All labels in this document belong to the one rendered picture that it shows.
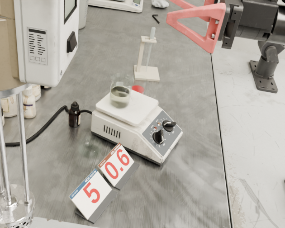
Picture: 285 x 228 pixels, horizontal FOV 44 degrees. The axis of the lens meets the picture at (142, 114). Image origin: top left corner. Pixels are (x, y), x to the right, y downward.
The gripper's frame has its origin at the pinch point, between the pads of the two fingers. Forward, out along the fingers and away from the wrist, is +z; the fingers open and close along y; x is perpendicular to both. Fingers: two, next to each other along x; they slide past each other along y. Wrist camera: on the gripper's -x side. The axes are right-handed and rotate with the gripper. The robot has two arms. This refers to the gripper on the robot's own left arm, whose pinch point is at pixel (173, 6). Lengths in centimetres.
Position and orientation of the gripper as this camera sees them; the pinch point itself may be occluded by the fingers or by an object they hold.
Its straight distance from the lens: 56.2
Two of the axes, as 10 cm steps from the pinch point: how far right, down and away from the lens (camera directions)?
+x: -1.3, 7.9, 6.0
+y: -1.0, 5.9, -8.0
